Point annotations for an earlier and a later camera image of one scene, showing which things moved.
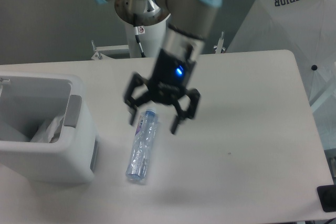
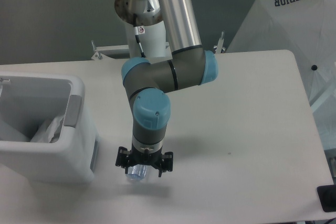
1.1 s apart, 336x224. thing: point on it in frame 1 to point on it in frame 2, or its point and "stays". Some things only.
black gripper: x=170 y=78 to x=156 y=158
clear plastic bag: x=46 y=130 stays
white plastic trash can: x=47 y=134 stays
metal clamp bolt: x=219 y=48 stays
